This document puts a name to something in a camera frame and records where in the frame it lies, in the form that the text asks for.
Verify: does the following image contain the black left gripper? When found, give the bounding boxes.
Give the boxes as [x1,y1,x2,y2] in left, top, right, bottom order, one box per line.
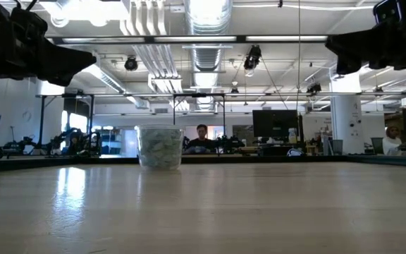
[0,13,98,87]

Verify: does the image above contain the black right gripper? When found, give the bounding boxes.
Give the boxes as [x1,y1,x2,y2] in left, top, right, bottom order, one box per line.
[324,0,406,76]

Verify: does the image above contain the black ceiling spotlight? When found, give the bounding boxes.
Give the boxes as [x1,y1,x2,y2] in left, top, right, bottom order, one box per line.
[243,44,262,71]
[124,56,139,72]

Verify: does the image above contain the white round column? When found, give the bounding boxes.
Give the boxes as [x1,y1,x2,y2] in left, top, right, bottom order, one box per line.
[330,72,365,155]

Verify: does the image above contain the white ceiling pipes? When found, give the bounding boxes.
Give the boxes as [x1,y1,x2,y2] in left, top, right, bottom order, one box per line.
[118,0,186,95]

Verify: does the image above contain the grey waste bin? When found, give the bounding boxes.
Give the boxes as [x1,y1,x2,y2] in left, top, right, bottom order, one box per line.
[331,139,344,155]

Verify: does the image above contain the grey office chair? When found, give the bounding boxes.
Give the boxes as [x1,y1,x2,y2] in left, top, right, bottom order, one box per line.
[371,136,384,155]

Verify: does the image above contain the person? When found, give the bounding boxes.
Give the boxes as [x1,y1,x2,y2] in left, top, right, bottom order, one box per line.
[381,125,406,157]
[184,123,219,155]

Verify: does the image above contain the black computer monitor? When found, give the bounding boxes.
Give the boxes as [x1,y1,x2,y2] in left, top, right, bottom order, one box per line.
[252,109,300,139]

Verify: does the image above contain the white and blue object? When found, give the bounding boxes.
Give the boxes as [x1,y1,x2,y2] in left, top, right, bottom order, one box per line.
[286,147,306,158]

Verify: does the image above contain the clear plastic cup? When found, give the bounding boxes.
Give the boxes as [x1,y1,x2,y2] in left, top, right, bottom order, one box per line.
[137,123,186,171]

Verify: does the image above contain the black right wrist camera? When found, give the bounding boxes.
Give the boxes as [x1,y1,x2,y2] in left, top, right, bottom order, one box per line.
[372,0,403,25]

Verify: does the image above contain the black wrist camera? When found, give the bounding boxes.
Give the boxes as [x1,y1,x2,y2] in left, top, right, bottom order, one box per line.
[372,0,403,25]
[9,6,49,36]

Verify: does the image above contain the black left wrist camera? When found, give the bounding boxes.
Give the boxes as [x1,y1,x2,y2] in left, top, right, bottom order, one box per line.
[9,6,49,36]

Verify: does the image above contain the black background rig frame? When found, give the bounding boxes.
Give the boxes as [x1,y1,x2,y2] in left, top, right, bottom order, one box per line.
[35,92,96,157]
[171,92,227,157]

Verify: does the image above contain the black overhead frame bar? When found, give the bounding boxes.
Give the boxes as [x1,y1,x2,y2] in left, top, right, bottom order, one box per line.
[46,34,331,44]

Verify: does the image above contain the black table frame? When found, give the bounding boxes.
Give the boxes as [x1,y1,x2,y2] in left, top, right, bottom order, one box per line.
[0,154,406,174]

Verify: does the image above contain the silver ribbed ceiling duct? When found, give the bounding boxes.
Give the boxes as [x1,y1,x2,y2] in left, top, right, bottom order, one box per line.
[185,0,233,111]

